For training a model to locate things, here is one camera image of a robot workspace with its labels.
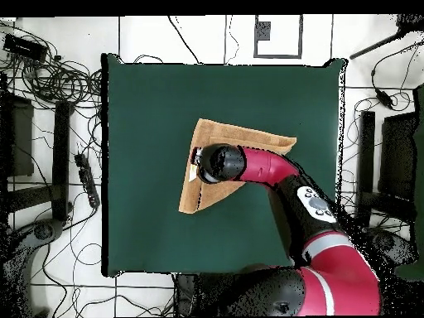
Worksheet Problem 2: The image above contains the black equipment case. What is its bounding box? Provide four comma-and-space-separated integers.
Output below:
378, 111, 419, 200
0, 92, 35, 178

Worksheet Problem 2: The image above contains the black tripod pole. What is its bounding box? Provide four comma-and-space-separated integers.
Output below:
348, 13, 424, 61

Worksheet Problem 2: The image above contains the orange terry towel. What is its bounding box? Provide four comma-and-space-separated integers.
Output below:
178, 118, 298, 214

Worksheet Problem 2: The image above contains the black power adapter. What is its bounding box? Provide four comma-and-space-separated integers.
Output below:
374, 88, 396, 111

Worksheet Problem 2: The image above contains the black stand bar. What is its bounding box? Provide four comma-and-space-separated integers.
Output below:
355, 109, 376, 228
51, 99, 72, 222

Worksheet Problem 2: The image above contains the dark green tablecloth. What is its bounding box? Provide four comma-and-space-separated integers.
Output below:
100, 52, 349, 277

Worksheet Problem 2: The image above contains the black cable bundle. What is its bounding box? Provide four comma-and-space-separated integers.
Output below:
0, 19, 104, 110

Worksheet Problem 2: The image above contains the black power strip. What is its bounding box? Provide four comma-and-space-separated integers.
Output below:
73, 152, 101, 209

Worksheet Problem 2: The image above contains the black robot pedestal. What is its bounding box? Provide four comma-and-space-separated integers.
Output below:
173, 272, 200, 317

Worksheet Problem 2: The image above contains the grey square floor frame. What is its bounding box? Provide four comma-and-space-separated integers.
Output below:
253, 14, 303, 60

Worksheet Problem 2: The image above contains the black electronics box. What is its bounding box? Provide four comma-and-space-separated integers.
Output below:
2, 33, 50, 63

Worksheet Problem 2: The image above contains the black stand base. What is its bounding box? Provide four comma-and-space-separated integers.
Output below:
364, 226, 418, 269
0, 218, 65, 317

